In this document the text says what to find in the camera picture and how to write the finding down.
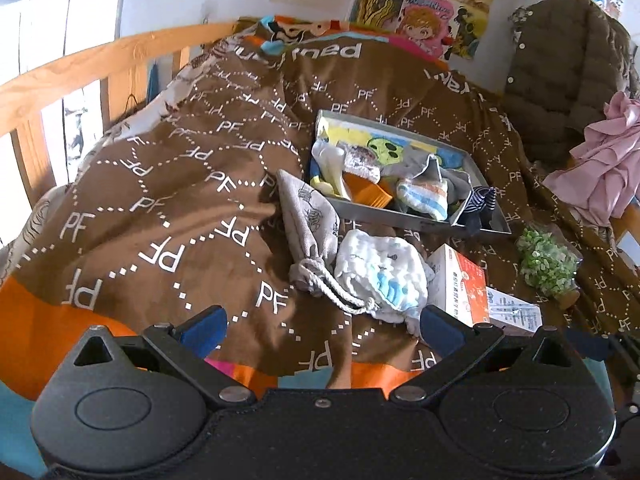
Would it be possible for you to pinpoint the window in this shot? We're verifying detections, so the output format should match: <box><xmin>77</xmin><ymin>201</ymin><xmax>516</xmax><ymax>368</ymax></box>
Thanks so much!
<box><xmin>0</xmin><ymin>0</ymin><xmax>126</xmax><ymax>221</ymax></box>

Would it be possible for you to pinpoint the wooden bed rail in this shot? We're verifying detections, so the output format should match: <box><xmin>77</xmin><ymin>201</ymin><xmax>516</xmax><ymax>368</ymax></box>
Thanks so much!
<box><xmin>0</xmin><ymin>20</ymin><xmax>241</xmax><ymax>196</ymax></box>

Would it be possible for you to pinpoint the grey tray with painted bottom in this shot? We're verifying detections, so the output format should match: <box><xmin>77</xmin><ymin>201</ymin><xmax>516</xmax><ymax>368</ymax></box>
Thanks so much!
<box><xmin>302</xmin><ymin>109</ymin><xmax>512</xmax><ymax>237</ymax></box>

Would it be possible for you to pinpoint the pink garment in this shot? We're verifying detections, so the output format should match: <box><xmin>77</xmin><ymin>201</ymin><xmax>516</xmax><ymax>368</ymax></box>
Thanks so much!
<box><xmin>542</xmin><ymin>91</ymin><xmax>640</xmax><ymax>226</ymax></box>

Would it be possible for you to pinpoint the pink figure wall poster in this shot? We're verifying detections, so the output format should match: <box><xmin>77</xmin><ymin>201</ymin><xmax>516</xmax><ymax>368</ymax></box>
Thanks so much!
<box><xmin>397</xmin><ymin>0</ymin><xmax>488</xmax><ymax>58</ymax></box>

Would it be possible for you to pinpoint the striped towel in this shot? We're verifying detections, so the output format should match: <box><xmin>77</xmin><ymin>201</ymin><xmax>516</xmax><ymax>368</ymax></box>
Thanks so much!
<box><xmin>396</xmin><ymin>176</ymin><xmax>449</xmax><ymax>222</ymax></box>

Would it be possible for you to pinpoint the navy striped cloth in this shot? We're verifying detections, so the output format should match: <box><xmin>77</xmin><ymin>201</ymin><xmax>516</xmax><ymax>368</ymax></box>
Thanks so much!
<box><xmin>459</xmin><ymin>186</ymin><xmax>498</xmax><ymax>236</ymax></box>

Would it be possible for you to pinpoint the grey drawstring bag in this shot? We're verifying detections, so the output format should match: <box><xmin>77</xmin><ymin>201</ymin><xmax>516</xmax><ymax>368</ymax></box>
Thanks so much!
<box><xmin>276</xmin><ymin>169</ymin><xmax>381</xmax><ymax>313</ymax></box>

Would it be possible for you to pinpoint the blue hanging cloth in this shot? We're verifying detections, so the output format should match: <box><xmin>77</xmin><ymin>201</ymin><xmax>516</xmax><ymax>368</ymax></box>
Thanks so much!
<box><xmin>147</xmin><ymin>57</ymin><xmax>163</xmax><ymax>106</ymax></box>

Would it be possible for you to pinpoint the white and orange box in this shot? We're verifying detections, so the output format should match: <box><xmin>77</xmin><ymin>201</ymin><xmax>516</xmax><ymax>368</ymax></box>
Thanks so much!
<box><xmin>426</xmin><ymin>243</ymin><xmax>488</xmax><ymax>328</ymax></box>

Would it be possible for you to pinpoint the white and blue cloth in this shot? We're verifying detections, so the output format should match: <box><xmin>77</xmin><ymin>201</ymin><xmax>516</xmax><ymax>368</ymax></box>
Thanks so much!
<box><xmin>334</xmin><ymin>229</ymin><xmax>436</xmax><ymax>336</ymax></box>

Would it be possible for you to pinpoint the bag of green pieces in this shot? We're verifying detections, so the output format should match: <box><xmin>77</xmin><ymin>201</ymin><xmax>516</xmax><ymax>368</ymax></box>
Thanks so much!
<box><xmin>515</xmin><ymin>225</ymin><xmax>583</xmax><ymax>306</ymax></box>

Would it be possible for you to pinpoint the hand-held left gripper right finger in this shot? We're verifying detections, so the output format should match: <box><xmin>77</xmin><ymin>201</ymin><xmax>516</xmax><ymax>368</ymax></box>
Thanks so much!
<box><xmin>389</xmin><ymin>305</ymin><xmax>583</xmax><ymax>403</ymax></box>

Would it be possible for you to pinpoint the white and yellow cloth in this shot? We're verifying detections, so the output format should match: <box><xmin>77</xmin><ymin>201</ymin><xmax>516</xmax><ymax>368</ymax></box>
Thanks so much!
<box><xmin>310</xmin><ymin>127</ymin><xmax>351</xmax><ymax>201</ymax></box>

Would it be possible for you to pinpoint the grey cloth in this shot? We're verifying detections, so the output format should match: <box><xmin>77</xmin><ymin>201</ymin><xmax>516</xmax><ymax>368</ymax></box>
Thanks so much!
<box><xmin>382</xmin><ymin>147</ymin><xmax>473</xmax><ymax>211</ymax></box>

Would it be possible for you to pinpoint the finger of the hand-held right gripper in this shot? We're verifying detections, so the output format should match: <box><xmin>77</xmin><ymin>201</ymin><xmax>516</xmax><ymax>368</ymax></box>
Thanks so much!
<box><xmin>565</xmin><ymin>329</ymin><xmax>640</xmax><ymax>362</ymax></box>

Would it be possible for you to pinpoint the clear plastic packet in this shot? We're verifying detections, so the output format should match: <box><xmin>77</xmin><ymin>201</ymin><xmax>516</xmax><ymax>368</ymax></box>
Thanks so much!
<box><xmin>340</xmin><ymin>142</ymin><xmax>383</xmax><ymax>183</ymax></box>

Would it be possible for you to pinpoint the orange plastic cup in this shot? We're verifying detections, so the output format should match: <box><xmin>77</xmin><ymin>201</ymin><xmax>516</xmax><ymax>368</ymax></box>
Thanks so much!
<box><xmin>342</xmin><ymin>172</ymin><xmax>393</xmax><ymax>209</ymax></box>

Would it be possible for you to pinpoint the white printed carton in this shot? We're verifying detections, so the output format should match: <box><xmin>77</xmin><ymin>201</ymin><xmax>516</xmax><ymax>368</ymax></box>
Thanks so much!
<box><xmin>482</xmin><ymin>286</ymin><xmax>543</xmax><ymax>337</ymax></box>

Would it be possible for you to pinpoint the wooden board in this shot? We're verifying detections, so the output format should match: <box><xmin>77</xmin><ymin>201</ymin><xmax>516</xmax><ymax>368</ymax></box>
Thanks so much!
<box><xmin>611</xmin><ymin>205</ymin><xmax>640</xmax><ymax>241</ymax></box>

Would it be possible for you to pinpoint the brown printed blanket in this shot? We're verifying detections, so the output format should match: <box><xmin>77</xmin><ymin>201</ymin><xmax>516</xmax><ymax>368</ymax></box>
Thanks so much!
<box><xmin>0</xmin><ymin>17</ymin><xmax>640</xmax><ymax>411</ymax></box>

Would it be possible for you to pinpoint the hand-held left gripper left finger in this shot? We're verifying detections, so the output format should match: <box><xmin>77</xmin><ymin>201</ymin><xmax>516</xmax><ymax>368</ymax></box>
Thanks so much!
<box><xmin>74</xmin><ymin>305</ymin><xmax>257</xmax><ymax>406</ymax></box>

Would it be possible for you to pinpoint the olive padded jacket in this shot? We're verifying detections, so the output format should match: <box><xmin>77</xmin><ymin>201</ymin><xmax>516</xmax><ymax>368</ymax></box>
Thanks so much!
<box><xmin>502</xmin><ymin>0</ymin><xmax>633</xmax><ymax>166</ymax></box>

